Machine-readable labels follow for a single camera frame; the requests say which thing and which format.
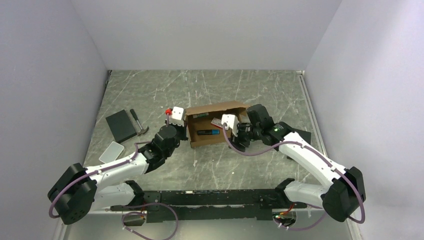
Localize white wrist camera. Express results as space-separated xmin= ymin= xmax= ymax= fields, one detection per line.
xmin=165 ymin=106 xmax=186 ymax=127
xmin=221 ymin=114 xmax=239 ymax=137

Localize black handled claw hammer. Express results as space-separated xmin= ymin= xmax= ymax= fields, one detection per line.
xmin=129 ymin=108 xmax=149 ymax=136

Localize brown cardboard box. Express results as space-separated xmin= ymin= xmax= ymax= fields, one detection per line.
xmin=185 ymin=101 xmax=249 ymax=149

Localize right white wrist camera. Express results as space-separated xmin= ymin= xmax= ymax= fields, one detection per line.
xmin=221 ymin=114 xmax=239 ymax=137

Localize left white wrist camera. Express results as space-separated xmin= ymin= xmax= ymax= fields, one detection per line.
xmin=165 ymin=106 xmax=186 ymax=127

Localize green white glue stick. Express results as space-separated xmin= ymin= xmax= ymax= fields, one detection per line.
xmin=192 ymin=112 xmax=209 ymax=119

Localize small red white box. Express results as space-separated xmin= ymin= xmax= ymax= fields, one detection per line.
xmin=210 ymin=117 xmax=222 ymax=128

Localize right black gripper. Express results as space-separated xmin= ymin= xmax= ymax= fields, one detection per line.
xmin=227 ymin=121 xmax=262 ymax=152

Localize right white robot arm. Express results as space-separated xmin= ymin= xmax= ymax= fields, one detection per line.
xmin=221 ymin=104 xmax=366 ymax=224

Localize left black rectangular pad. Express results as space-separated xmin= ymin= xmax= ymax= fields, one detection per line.
xmin=105 ymin=109 xmax=137 ymax=144

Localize black rectangular pad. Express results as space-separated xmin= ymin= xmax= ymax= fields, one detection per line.
xmin=105 ymin=109 xmax=137 ymax=144
xmin=294 ymin=128 xmax=312 ymax=144

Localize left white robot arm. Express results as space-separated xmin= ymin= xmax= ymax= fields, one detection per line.
xmin=47 ymin=124 xmax=188 ymax=225

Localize black blue marker pen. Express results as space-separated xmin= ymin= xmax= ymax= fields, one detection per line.
xmin=197 ymin=129 xmax=220 ymax=136

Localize right black rectangular pad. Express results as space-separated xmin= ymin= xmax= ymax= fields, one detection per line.
xmin=294 ymin=128 xmax=312 ymax=144

